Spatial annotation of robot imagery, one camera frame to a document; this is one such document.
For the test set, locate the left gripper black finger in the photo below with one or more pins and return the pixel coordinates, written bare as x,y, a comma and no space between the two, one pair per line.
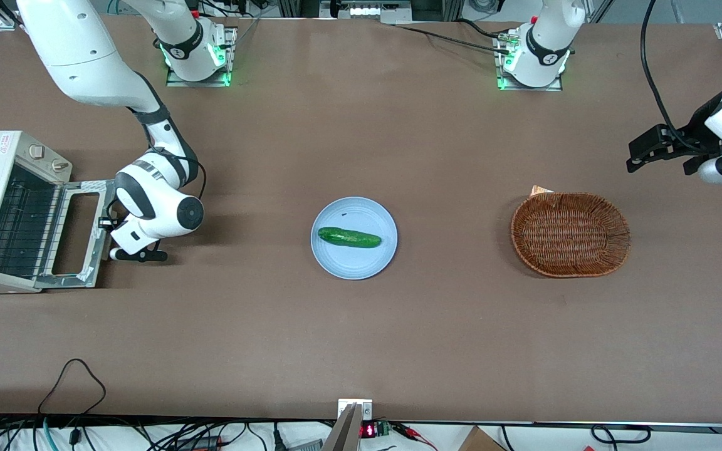
652,143
694,166

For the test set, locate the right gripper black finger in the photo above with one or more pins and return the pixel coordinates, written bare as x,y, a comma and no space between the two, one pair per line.
107,222

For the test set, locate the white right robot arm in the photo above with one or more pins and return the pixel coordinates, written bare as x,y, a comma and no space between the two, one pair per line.
79,56

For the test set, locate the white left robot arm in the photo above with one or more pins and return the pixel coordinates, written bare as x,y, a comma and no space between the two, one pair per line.
549,37

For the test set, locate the cream oven knob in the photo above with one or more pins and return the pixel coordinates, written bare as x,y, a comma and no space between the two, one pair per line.
60,165
36,151

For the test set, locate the red print oven sticker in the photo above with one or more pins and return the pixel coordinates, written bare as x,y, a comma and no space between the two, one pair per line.
7,145

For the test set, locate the orange paper basket tag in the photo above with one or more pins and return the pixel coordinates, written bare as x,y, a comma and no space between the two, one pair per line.
539,190

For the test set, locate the brown oval wicker basket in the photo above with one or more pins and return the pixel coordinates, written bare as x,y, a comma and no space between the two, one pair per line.
571,235

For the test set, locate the green cucumber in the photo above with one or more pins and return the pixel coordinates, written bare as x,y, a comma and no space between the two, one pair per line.
348,237

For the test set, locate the light blue plate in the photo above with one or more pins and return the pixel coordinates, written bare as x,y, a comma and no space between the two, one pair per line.
355,263

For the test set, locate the red digit display module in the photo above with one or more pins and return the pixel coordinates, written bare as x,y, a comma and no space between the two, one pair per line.
368,430

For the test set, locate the silver lit device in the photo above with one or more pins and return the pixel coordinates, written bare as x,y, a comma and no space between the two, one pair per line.
367,11

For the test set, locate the red clip leads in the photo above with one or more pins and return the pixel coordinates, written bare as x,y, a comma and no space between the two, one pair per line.
411,433

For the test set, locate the brown cardboard box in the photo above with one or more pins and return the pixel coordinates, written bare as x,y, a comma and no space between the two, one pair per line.
480,440

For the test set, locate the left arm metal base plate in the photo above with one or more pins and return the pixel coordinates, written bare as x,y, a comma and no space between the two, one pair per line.
558,86

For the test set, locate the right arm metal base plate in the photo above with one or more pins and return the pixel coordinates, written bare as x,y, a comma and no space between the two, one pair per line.
230,56

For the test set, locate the silver camera mount bracket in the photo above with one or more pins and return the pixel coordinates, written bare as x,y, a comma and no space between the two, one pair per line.
348,426

